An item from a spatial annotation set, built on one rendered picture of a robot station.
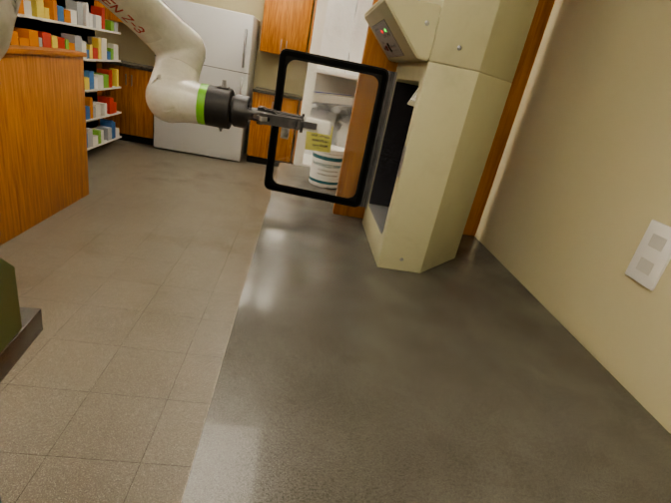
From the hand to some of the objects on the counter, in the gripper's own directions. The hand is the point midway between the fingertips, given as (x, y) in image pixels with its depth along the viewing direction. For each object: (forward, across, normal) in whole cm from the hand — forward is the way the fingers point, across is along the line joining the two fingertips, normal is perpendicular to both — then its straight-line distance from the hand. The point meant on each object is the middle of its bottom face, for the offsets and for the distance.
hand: (317, 126), depth 103 cm
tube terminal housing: (+32, +2, +29) cm, 43 cm away
